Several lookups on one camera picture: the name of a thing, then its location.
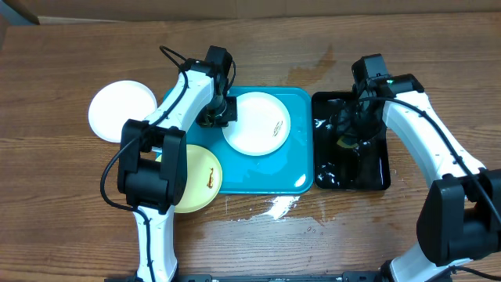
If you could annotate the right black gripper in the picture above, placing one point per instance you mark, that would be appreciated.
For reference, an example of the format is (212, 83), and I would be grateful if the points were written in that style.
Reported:
(347, 117)

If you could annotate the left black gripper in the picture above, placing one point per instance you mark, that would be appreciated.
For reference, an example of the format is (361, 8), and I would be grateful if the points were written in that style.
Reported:
(231, 116)

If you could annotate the green yellow sponge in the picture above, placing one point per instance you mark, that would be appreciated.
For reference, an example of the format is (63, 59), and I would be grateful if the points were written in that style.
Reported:
(348, 142)

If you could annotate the white plate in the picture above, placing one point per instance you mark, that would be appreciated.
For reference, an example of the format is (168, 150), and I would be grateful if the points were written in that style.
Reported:
(116, 103)
(262, 126)

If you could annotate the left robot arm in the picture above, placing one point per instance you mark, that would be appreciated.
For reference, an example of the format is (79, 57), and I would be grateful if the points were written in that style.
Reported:
(152, 160)

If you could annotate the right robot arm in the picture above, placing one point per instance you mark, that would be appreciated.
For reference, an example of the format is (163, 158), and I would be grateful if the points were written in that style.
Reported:
(460, 219)

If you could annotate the black plastic tray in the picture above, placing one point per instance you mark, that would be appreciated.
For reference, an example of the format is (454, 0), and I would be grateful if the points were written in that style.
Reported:
(365, 167)

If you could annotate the teal plastic tray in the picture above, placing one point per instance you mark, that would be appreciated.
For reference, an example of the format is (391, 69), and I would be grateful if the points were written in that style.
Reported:
(288, 170)

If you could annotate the yellow-green plate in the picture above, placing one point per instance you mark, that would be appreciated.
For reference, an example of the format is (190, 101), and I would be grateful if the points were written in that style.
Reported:
(204, 180)

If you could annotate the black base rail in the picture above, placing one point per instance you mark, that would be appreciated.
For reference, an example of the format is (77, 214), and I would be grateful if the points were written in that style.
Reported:
(351, 276)

